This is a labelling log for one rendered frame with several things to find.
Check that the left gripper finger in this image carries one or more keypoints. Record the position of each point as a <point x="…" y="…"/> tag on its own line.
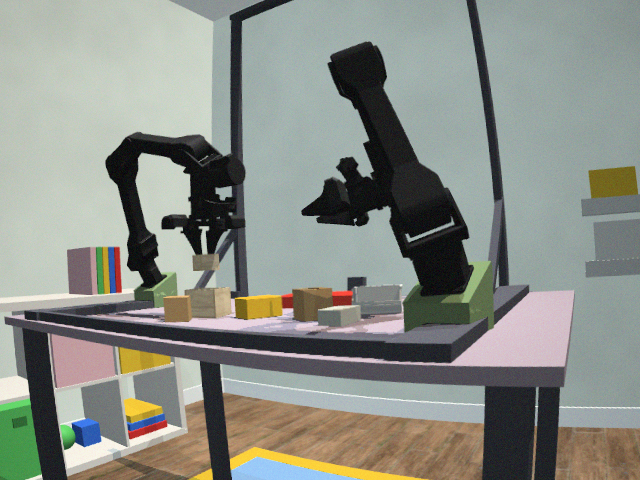
<point x="319" y="207"/>
<point x="341" y="219"/>

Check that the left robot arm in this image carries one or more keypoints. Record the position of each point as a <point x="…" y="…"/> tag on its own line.
<point x="421" y="203"/>

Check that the red flat rectangular block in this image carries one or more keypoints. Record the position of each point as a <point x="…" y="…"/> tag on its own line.
<point x="339" y="298"/>

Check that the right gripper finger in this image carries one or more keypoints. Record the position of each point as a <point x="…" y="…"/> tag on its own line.
<point x="194" y="238"/>
<point x="212" y="238"/>

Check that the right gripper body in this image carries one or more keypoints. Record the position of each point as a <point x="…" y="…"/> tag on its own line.
<point x="180" y="220"/>

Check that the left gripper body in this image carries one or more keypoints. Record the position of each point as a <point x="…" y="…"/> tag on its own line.
<point x="362" y="198"/>

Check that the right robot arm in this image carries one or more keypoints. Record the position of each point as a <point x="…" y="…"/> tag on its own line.
<point x="221" y="171"/>

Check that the yellow rectangular block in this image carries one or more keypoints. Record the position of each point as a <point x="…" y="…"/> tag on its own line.
<point x="254" y="308"/>

